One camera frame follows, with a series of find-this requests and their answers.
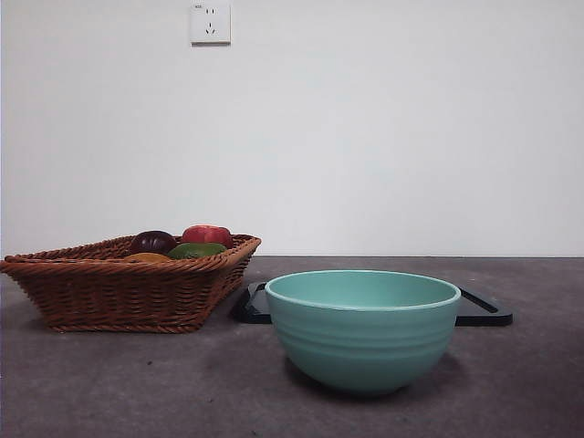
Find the dark rectangular tray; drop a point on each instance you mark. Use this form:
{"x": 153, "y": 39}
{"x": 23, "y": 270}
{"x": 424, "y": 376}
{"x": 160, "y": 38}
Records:
{"x": 486, "y": 317}

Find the dark purple plum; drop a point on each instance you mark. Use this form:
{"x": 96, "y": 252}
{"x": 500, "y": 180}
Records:
{"x": 153, "y": 242}

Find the green avocado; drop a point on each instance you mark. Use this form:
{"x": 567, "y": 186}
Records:
{"x": 197, "y": 250}

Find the white wall socket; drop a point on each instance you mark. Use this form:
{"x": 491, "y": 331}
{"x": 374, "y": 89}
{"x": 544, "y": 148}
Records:
{"x": 211, "y": 23}

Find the brown wicker basket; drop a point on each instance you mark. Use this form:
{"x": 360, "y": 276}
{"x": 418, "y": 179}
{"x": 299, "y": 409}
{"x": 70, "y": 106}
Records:
{"x": 114, "y": 292}

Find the brown-yellow kiwi fruit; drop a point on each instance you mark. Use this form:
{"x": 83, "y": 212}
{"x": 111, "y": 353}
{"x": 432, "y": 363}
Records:
{"x": 148, "y": 257}

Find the teal ceramic bowl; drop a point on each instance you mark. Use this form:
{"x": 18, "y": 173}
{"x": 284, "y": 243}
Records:
{"x": 360, "y": 347}

